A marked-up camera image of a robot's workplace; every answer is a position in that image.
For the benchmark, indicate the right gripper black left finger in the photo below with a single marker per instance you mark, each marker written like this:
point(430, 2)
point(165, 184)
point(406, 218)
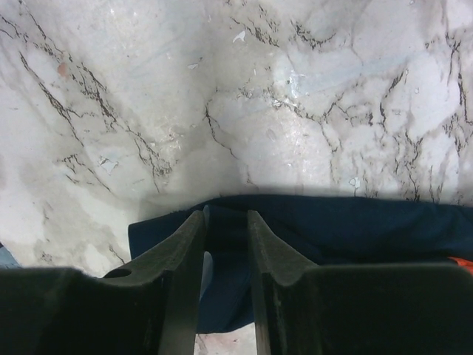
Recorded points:
point(147, 306)

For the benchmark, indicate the navy orange underwear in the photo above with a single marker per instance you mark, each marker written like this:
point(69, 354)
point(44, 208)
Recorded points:
point(327, 231)

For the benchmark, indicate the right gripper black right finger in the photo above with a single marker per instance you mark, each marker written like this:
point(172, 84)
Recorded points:
point(300, 307)

